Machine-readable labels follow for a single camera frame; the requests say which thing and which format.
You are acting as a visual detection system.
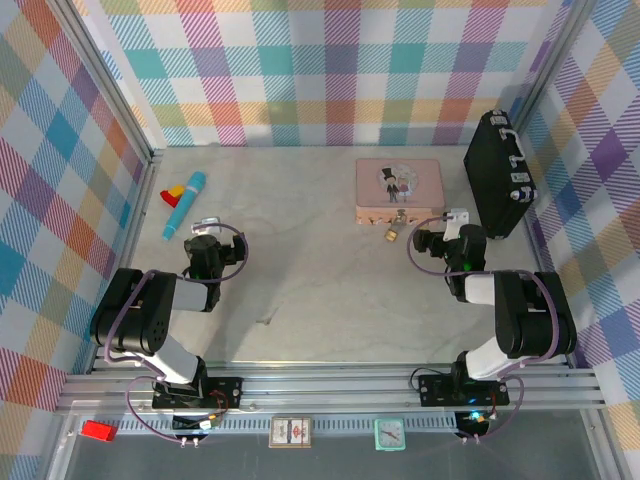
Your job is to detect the brass padlock steel shackle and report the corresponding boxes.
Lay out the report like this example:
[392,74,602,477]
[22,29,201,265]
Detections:
[383,209,409,244]

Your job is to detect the pink tin box cartoon couple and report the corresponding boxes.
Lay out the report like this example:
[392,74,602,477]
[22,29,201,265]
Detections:
[354,158,446,226]

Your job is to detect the teal marker pen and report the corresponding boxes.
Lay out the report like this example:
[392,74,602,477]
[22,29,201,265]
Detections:
[162,171,208,242]

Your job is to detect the red yellow toy block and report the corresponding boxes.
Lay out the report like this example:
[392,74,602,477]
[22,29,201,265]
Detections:
[159,183,187,208]

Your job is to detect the black briefcase silver latches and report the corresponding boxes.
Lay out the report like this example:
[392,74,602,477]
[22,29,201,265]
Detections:
[463,108,539,240]

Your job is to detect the playing card box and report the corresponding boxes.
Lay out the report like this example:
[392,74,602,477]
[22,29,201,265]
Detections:
[268,416,313,450]

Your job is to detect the small teal alarm clock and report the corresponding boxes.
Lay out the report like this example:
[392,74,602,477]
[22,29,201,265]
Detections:
[374,417,406,451]

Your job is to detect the red plastic block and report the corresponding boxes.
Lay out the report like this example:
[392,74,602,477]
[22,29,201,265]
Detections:
[81,419,119,444]

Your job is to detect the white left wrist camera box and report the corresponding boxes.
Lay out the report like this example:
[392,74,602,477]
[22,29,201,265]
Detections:
[192,215,223,236]

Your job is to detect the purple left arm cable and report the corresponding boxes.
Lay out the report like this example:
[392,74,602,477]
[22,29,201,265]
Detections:
[102,221,250,446]

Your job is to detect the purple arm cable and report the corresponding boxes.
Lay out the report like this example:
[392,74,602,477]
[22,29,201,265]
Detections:
[406,215,559,444]
[102,221,250,446]

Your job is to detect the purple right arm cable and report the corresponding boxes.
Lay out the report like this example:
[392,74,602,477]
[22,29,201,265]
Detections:
[406,215,559,444]

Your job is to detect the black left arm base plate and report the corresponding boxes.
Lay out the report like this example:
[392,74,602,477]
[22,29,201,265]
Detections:
[151,375,245,412]

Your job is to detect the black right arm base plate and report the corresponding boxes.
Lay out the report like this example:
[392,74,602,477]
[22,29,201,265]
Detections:
[417,372,511,407]

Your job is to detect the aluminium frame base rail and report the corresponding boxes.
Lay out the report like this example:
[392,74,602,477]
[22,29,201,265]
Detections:
[54,357,609,417]

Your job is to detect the aluminium frame corner post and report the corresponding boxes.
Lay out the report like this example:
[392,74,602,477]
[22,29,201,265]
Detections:
[47,0,164,166]
[509,0,604,136]

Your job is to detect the grey slotted cable duct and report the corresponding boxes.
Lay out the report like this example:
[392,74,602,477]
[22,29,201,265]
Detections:
[118,416,464,435]

